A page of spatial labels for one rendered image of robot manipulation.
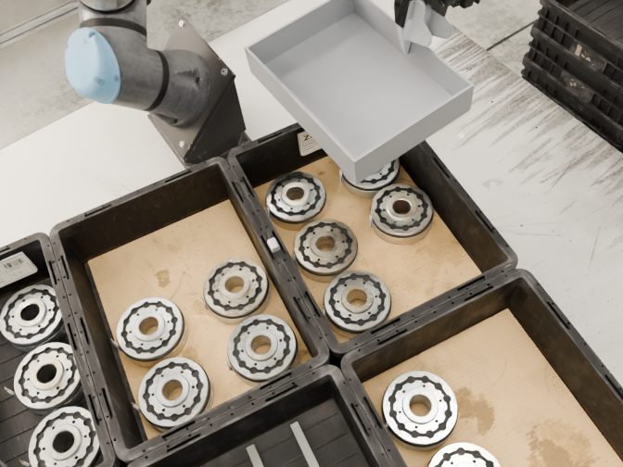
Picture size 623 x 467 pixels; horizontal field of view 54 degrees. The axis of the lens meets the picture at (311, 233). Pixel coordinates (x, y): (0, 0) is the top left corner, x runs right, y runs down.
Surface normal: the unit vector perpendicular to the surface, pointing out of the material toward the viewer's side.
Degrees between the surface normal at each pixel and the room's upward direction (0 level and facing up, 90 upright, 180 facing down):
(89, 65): 49
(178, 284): 0
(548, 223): 0
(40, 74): 0
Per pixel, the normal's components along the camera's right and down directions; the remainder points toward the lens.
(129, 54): 0.72, -0.09
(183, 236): -0.07, -0.52
